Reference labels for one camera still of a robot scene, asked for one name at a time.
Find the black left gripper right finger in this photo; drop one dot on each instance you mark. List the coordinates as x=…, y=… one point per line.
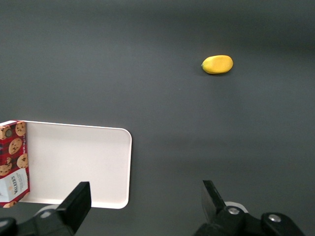
x=214, y=206

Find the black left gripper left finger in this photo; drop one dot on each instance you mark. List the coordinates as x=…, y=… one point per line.
x=76, y=209

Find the red Walkers cookie box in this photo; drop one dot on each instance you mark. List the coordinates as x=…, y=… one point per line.
x=14, y=152

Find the white rectangular tray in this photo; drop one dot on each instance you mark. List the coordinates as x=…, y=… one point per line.
x=78, y=159

